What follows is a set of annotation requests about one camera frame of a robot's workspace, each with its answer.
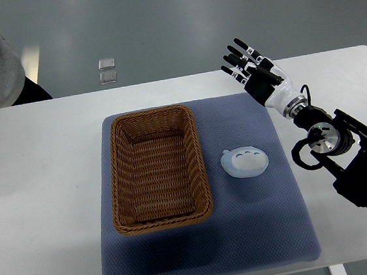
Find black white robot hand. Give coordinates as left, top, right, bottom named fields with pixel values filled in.
left=221, top=38, right=310, bottom=119

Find blue white plush toy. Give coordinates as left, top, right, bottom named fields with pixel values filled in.
left=220, top=146, right=269, bottom=178

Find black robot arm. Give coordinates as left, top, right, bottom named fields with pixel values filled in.
left=291, top=85, right=367, bottom=208

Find brown wicker basket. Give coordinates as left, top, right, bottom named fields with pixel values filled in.
left=110, top=105, right=214, bottom=236

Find blue fabric mat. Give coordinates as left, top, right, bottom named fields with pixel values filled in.
left=101, top=93, right=321, bottom=275

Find lower metal floor plate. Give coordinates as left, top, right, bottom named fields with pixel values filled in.
left=99, top=71, right=117, bottom=84

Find metal floor plate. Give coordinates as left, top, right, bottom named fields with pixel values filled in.
left=98, top=57, right=116, bottom=70
left=99, top=71, right=117, bottom=84

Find upper metal floor plate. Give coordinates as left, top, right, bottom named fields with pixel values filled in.
left=98, top=57, right=116, bottom=70

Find black cable loop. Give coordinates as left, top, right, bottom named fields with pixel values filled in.
left=289, top=136, right=328, bottom=171

